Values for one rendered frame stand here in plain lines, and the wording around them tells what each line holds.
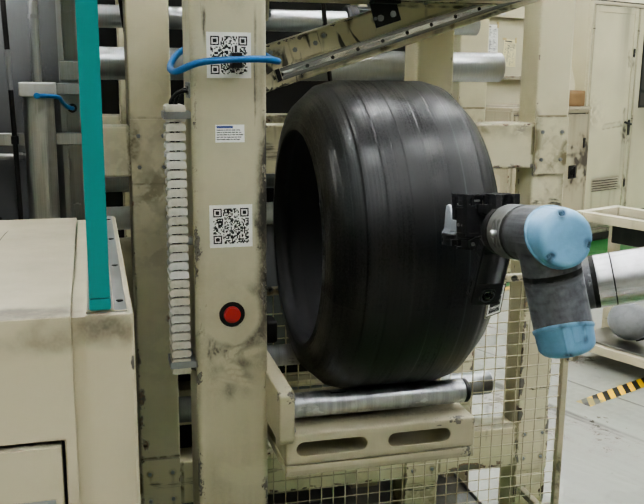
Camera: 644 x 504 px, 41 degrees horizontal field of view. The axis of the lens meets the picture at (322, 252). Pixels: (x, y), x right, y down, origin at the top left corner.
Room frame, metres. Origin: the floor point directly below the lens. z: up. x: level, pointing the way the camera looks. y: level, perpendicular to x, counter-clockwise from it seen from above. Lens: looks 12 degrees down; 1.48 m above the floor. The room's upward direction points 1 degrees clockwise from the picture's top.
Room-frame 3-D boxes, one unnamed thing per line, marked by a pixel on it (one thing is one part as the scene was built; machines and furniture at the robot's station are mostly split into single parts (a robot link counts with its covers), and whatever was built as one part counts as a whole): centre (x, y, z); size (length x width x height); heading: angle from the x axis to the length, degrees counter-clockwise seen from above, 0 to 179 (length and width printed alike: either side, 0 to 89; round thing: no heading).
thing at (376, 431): (1.49, -0.10, 0.84); 0.36 x 0.09 x 0.06; 105
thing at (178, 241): (1.49, 0.25, 1.19); 0.05 x 0.04 x 0.48; 15
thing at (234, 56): (1.54, 0.18, 1.51); 0.19 x 0.19 x 0.06; 15
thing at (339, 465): (1.63, -0.07, 0.80); 0.37 x 0.36 x 0.02; 15
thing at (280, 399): (1.58, 0.11, 0.90); 0.40 x 0.03 x 0.10; 15
